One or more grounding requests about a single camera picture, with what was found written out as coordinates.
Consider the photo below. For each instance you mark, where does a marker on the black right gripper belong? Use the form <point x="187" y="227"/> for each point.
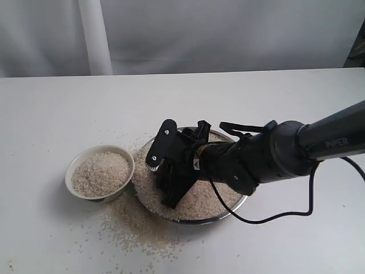
<point x="174" y="179"/>

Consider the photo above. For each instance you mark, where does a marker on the brown wooden cup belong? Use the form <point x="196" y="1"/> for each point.
<point x="210" y="155"/>

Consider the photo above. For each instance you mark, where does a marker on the spilled rice on table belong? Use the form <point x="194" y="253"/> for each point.
<point x="123" y="226"/>

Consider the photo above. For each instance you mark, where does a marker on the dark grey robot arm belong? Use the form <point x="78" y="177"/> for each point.
<point x="276" y="151"/>

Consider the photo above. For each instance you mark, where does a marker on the rice in cream bowl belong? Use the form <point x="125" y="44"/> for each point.
<point x="101" y="174"/>

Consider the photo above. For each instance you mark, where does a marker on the cream ceramic bowl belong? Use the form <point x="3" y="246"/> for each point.
<point x="89" y="153"/>

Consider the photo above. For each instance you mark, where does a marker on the white backdrop curtain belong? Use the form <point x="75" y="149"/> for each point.
<point x="74" y="38"/>

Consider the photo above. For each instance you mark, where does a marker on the rice in steel tray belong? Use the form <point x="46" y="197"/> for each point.
<point x="200" y="204"/>

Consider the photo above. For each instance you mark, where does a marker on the dark post at right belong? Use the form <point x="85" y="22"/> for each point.
<point x="355" y="58"/>

